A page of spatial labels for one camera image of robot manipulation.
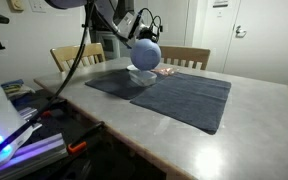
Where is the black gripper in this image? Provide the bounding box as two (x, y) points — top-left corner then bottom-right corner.
(138, 27), (159, 43)

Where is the blue bowl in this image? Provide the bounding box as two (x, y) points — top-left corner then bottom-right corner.
(131, 39), (161, 71)

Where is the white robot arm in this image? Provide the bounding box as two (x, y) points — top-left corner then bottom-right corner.
(45, 0), (159, 43)

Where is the orange snack packet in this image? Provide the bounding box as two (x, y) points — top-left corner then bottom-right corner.
(151, 68), (178, 76)

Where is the dark wooden chair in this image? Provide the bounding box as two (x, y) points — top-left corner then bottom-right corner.
(160, 46), (210, 70)

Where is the clear plastic container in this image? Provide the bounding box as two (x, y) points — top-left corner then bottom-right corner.
(129, 70), (157, 87)

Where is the dark blue cloth mat left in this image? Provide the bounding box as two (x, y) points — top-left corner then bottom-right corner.
(86, 70), (152, 100)

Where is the dark blue cloth mat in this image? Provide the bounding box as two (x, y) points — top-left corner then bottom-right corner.
(131, 73), (231, 135)
(86, 70), (152, 100)

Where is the light wooden chair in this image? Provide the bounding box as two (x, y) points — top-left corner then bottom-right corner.
(49, 42), (107, 73)

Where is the dark blue cloth mat right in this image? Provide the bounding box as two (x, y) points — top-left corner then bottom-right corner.
(131, 73), (231, 135)

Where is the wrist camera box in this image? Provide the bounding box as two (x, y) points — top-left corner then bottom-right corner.
(117, 12), (147, 41)

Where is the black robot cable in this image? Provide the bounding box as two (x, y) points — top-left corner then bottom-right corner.
(0, 0), (97, 164)

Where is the white door with handle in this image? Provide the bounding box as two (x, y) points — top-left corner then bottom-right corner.
(224, 0), (288, 85)

